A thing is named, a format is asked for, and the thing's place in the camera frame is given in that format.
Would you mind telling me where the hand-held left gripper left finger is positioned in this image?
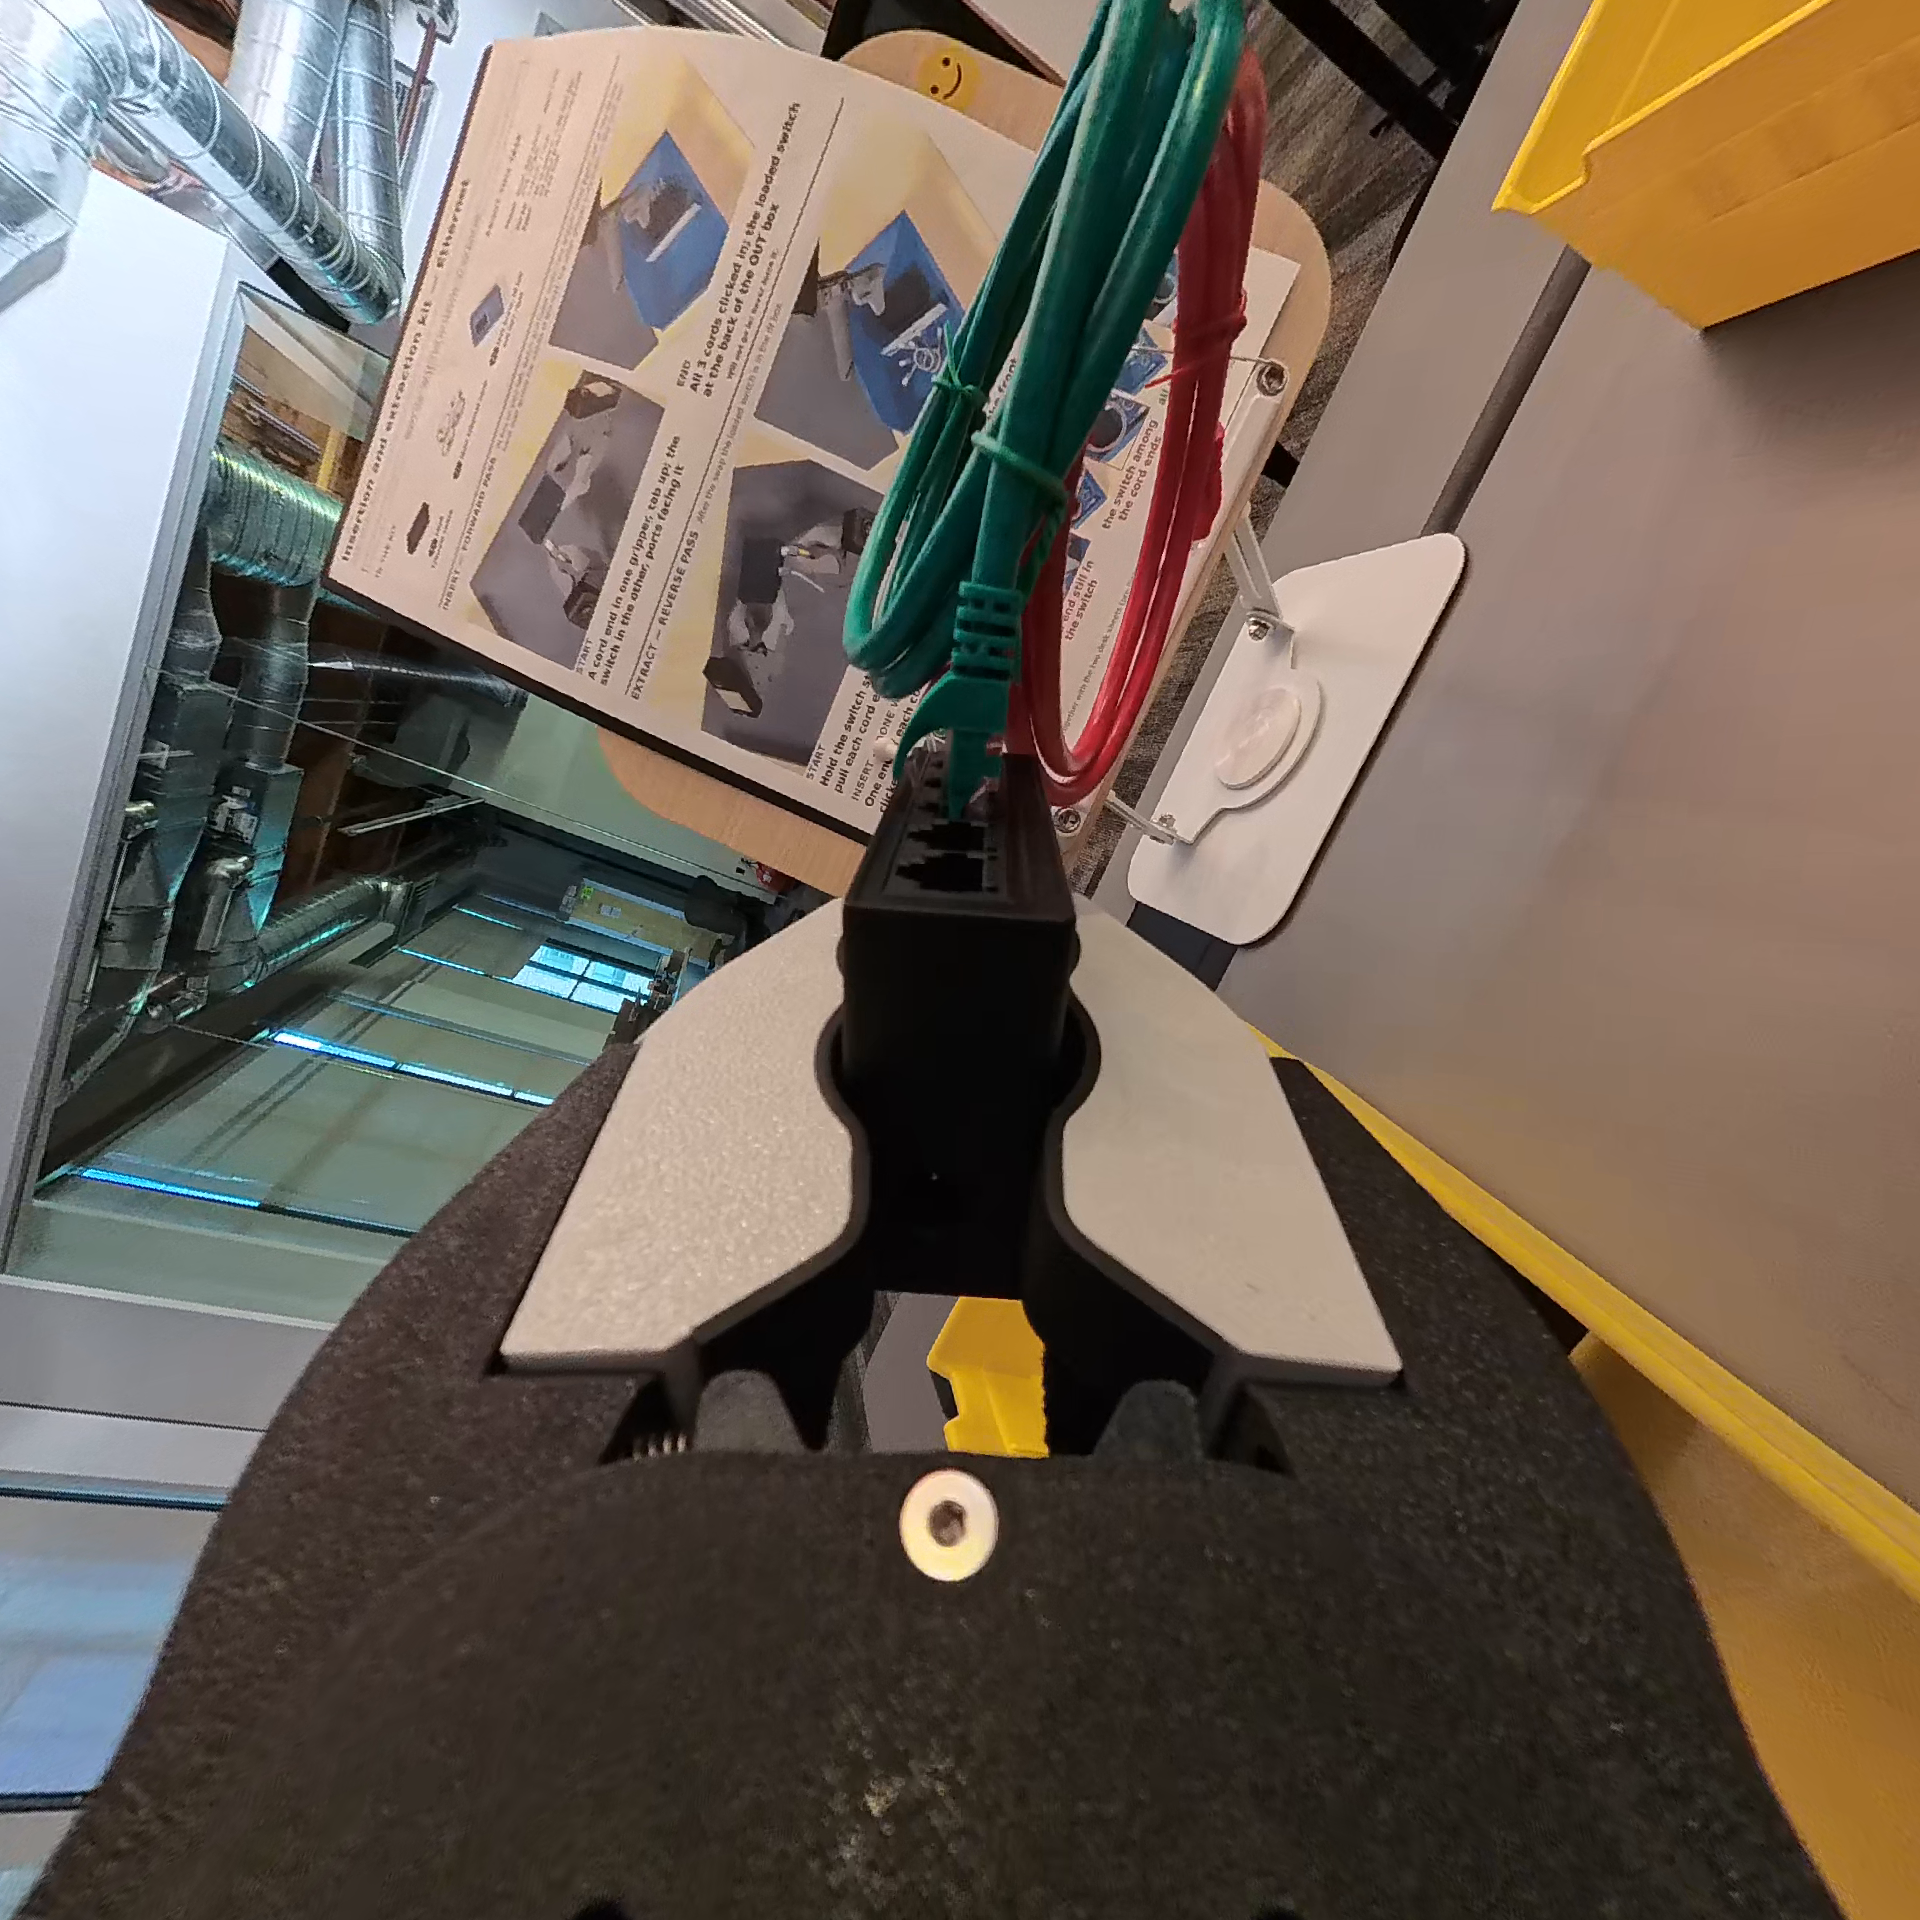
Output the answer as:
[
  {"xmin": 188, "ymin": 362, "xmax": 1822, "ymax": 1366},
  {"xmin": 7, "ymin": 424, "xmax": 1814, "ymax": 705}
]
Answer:
[{"xmin": 499, "ymin": 907, "xmax": 875, "ymax": 1383}]

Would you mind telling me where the instruction poster board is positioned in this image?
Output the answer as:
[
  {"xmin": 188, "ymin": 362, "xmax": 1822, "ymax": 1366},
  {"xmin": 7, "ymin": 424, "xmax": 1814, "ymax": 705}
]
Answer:
[{"xmin": 323, "ymin": 27, "xmax": 1336, "ymax": 904}]

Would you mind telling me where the yellow plastic bin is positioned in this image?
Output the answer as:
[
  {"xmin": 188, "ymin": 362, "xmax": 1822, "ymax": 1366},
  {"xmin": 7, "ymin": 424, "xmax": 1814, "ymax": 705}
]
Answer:
[
  {"xmin": 920, "ymin": 1026, "xmax": 1920, "ymax": 1920},
  {"xmin": 1493, "ymin": 0, "xmax": 1920, "ymax": 331}
]

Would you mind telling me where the green ethernet cable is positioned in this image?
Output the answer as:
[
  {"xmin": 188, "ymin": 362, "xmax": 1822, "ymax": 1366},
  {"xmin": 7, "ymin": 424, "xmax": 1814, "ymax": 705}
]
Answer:
[{"xmin": 838, "ymin": 0, "xmax": 1248, "ymax": 819}]

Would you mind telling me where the white poster stand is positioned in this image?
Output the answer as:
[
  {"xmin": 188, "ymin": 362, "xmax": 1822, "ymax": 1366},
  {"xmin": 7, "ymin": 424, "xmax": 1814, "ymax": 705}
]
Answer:
[{"xmin": 1056, "ymin": 360, "xmax": 1470, "ymax": 946}]

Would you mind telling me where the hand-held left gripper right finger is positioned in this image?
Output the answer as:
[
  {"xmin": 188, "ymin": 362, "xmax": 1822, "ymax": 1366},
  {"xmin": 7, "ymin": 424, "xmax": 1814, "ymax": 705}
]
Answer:
[{"xmin": 1031, "ymin": 902, "xmax": 1404, "ymax": 1383}]

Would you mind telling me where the red ethernet cable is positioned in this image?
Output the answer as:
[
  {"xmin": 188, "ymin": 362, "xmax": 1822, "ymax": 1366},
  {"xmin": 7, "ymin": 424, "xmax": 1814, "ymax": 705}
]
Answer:
[{"xmin": 1019, "ymin": 47, "xmax": 1268, "ymax": 811}]

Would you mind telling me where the black ethernet switch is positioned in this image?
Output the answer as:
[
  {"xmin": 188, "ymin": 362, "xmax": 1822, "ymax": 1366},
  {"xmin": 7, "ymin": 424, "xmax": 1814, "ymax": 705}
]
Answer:
[{"xmin": 838, "ymin": 751, "xmax": 1080, "ymax": 1297}]

